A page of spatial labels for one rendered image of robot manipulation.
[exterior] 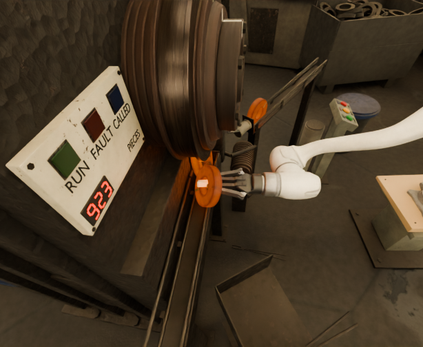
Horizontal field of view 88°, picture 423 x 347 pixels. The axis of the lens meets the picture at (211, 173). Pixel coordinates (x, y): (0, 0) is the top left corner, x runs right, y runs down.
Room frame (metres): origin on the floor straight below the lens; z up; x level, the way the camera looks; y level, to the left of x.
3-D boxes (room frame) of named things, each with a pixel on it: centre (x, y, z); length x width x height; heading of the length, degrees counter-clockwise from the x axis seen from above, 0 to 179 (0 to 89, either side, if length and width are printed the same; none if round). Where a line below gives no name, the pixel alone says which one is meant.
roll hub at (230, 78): (0.59, -0.08, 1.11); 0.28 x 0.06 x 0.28; 167
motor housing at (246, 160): (0.91, -0.19, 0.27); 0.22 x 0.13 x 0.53; 167
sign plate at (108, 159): (0.31, 0.20, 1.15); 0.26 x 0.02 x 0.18; 167
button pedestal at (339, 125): (1.12, -0.85, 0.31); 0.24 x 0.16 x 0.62; 167
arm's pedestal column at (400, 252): (0.55, -1.14, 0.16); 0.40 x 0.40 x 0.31; 85
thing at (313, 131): (1.11, -0.69, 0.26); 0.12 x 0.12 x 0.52
